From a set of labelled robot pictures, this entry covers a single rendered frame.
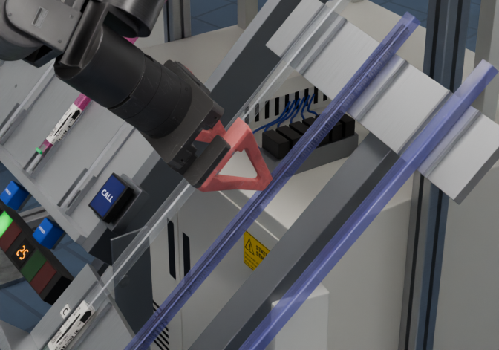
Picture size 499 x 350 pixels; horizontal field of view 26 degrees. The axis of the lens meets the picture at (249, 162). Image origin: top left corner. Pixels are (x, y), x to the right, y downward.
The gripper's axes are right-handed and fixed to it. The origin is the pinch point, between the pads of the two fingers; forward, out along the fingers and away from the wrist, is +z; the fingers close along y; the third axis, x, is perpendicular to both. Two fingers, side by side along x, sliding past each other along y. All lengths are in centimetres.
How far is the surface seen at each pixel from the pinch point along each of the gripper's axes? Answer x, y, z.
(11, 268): 67, 129, 68
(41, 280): 31.1, 33.1, 13.3
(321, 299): 6.5, -4.7, 15.3
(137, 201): 14.2, 24.8, 11.6
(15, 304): 70, 117, 67
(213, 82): -2.0, 30.0, 13.3
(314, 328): 9.3, -4.7, 17.1
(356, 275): 9, 33, 56
